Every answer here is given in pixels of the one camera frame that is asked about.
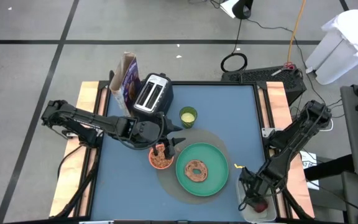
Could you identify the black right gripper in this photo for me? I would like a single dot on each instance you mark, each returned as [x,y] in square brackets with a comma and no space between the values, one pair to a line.
[255,183]

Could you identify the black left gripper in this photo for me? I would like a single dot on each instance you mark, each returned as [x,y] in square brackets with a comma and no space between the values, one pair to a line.
[149,132]

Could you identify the red apple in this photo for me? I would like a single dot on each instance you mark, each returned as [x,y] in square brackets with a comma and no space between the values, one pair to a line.
[262,208]

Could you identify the white plastic container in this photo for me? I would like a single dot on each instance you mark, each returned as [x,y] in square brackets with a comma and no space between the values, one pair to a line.
[270,216]

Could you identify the green cup with juice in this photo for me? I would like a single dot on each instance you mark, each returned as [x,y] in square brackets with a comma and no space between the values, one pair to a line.
[188,117]

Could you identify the brown bagel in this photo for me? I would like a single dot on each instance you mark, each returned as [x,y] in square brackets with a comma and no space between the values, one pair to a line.
[190,171]

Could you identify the purple cereal box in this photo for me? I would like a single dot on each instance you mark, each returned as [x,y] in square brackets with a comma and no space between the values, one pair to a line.
[127,81]

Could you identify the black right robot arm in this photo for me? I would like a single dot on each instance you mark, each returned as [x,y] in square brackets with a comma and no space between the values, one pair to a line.
[294,140]

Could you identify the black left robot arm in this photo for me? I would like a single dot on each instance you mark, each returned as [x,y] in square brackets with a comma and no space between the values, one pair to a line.
[82,119]

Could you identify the orange bowl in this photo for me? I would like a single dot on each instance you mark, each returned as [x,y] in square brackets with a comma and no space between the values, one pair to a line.
[158,163]

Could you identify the yellow tag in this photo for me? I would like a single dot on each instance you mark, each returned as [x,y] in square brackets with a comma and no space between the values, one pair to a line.
[238,166]

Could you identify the black silver toaster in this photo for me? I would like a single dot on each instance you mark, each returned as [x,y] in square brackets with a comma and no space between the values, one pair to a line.
[154,93]

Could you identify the grey round placemat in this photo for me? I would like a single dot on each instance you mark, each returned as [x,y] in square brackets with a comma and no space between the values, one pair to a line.
[169,183]

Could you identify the green plate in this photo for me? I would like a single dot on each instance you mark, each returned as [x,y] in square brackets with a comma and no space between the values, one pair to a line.
[216,174]

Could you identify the printed white paper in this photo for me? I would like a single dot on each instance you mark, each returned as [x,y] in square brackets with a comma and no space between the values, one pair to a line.
[311,161]

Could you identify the black beam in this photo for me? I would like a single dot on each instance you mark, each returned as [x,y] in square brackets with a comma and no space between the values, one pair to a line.
[331,166]

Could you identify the black perforated case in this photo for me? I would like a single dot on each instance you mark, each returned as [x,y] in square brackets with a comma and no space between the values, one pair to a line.
[259,77]

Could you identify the wooden side board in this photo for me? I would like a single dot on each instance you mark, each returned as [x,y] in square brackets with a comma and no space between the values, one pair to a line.
[278,93]
[67,186]

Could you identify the white paper sheet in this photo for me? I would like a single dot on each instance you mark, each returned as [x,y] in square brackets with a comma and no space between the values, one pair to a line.
[228,6]

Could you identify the black rounded stand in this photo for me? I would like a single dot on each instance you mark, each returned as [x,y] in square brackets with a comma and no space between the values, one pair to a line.
[242,9]

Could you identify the white trash bin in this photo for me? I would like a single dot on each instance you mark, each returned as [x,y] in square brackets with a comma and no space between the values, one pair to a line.
[331,62]

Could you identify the white metal bracket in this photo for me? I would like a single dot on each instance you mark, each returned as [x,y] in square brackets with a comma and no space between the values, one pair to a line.
[266,132]

